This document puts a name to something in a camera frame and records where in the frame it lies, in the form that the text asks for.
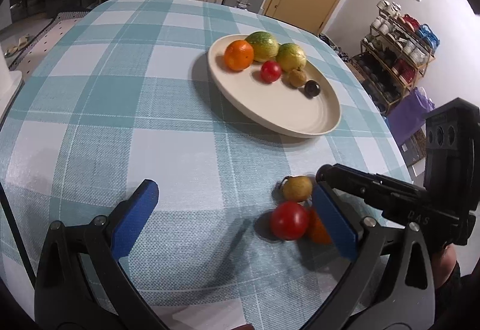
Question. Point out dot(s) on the large red tomato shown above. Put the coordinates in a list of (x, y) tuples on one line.
[(289, 221)]

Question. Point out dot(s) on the small orange on plate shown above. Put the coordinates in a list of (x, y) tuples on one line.
[(239, 55)]

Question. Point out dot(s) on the shoe rack with shoes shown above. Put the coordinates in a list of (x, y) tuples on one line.
[(394, 55)]

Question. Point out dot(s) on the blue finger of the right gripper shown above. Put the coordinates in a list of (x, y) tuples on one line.
[(322, 172)]

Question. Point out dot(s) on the purple bag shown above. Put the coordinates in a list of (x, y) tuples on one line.
[(408, 116)]

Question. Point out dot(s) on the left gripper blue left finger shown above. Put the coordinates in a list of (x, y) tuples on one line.
[(130, 216)]

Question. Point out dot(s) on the large orange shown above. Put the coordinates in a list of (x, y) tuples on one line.
[(316, 231)]

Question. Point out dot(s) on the person's right hand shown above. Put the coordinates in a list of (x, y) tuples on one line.
[(443, 264)]

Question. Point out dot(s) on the green yellow round fruit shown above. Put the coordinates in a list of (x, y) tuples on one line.
[(264, 44)]

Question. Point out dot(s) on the cream round plate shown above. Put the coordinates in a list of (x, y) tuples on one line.
[(276, 106)]

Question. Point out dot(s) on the small red tomato on plate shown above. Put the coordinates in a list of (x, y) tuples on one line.
[(270, 71)]

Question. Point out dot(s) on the teal checked tablecloth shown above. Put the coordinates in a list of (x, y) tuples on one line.
[(126, 96)]

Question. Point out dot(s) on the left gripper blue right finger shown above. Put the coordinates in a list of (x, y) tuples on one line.
[(340, 230)]

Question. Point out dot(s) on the brown longan fruit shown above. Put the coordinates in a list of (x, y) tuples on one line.
[(297, 78), (296, 189)]

